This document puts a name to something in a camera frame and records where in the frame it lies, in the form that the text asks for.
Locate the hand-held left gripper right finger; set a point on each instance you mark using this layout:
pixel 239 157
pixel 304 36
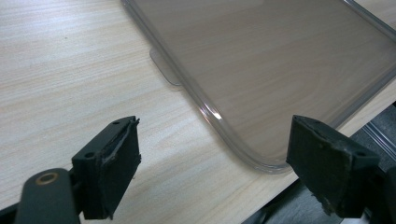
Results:
pixel 327 168

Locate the clear grey plastic tray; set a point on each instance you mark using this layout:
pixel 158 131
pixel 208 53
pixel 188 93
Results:
pixel 280 68

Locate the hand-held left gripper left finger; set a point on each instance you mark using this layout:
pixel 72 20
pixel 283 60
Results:
pixel 107 174

